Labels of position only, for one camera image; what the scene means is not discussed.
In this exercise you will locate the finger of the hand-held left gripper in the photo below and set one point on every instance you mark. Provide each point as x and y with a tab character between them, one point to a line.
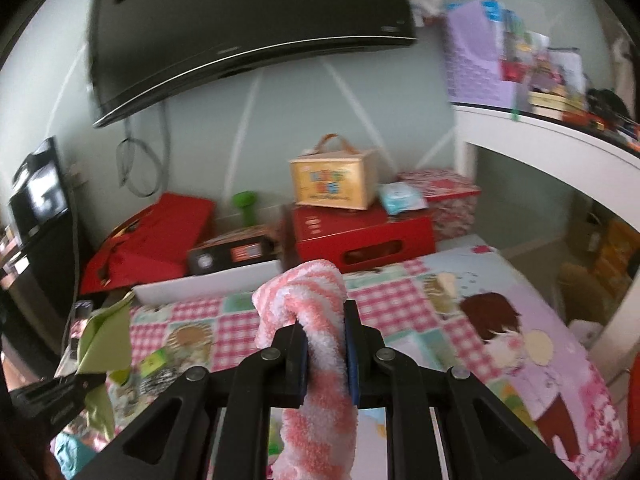
70	417
55	392

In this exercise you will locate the white desk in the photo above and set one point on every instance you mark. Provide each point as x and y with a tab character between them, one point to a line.
550	140

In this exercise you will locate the black box with gauge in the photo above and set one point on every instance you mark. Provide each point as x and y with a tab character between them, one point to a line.
230	255

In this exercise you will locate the desk stationery clutter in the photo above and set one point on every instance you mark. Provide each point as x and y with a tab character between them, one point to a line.
545	75

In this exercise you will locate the light green cloth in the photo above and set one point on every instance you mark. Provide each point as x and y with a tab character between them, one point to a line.
107	340

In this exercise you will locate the blue wet wipes packet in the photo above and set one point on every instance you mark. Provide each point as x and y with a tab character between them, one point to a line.
402	197

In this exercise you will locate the cardboard boxes under desk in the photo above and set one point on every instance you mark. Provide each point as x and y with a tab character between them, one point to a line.
610	260

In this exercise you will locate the printed checked tablecloth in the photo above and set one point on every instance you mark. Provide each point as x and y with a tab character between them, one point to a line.
390	300

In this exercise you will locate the black cabinet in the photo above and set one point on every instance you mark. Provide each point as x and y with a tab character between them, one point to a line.
45	270

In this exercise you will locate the red patterned box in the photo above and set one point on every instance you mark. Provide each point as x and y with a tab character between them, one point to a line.
450	200

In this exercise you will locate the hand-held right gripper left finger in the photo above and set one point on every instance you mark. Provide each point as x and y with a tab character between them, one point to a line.
290	370

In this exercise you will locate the large red flat box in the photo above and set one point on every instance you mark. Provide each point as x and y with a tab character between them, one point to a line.
160	235

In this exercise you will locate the small black monitor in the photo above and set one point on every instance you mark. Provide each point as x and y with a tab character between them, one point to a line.
42	190

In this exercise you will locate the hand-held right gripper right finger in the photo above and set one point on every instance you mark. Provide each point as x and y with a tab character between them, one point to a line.
370	375

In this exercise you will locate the red carton with slot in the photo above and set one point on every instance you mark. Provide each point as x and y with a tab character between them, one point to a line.
360	235

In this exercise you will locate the black white spotted scrunchie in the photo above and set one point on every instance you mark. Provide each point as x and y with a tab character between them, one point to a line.
157	384

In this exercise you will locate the black flat device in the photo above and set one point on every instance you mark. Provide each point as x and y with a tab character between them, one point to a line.
83	310

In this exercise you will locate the pink white striped fuzzy sock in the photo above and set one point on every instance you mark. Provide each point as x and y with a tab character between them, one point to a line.
320	290

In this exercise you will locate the dark cloth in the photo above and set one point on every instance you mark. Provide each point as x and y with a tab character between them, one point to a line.
607	105

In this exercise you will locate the white chair back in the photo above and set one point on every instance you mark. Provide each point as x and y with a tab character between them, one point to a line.
200	282

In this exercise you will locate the purple plastic basket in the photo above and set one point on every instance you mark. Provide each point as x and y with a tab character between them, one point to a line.
475	55

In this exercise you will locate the green dumbbell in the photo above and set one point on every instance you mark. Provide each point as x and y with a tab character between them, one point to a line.
246	207

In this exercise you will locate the green tissue packet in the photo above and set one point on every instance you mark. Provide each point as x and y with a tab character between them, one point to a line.
152	362

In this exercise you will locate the black television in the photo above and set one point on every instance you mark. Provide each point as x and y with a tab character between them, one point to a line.
240	25

